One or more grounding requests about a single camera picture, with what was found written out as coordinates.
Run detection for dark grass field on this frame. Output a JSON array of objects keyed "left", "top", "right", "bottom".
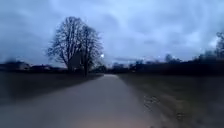
[{"left": 0, "top": 71, "right": 105, "bottom": 107}]

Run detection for street lamp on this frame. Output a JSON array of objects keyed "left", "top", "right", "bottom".
[{"left": 99, "top": 53, "right": 105, "bottom": 74}]

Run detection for large bare tree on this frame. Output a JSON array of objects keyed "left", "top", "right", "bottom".
[{"left": 45, "top": 15, "right": 104, "bottom": 77}]

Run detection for dark hedge line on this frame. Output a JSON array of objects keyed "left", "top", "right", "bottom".
[{"left": 107, "top": 31, "right": 224, "bottom": 76}]

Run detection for building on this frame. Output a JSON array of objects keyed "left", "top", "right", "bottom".
[{"left": 0, "top": 59, "right": 32, "bottom": 72}]

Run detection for dark grass verge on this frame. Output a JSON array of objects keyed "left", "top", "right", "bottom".
[{"left": 117, "top": 73, "right": 224, "bottom": 128}]

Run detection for grey paved path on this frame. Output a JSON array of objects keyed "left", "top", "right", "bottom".
[{"left": 0, "top": 73, "right": 161, "bottom": 128}]

